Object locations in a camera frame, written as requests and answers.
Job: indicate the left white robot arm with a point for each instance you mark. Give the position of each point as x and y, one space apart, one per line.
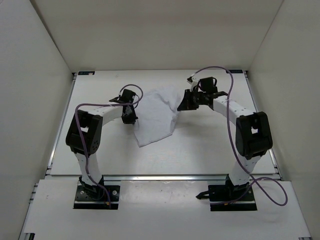
84 137

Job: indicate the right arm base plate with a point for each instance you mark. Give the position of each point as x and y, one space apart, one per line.
221 201

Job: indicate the white skirt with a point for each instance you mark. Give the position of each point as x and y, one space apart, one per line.
157 114

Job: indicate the left blue corner label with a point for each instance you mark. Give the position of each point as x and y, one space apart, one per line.
86 73

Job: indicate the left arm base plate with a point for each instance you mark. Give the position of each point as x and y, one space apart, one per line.
88 200

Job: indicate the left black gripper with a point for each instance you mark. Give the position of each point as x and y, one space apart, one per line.
132 120

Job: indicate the aluminium front rail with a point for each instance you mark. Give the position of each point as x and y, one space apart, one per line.
166 178

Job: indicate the blue corner label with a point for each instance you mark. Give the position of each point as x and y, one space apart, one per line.
235 71
86 73

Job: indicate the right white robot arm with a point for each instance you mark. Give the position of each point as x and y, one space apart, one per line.
251 142

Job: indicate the right blue corner label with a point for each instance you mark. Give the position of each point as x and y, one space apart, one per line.
235 71

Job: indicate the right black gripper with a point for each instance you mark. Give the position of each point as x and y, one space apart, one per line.
186 104

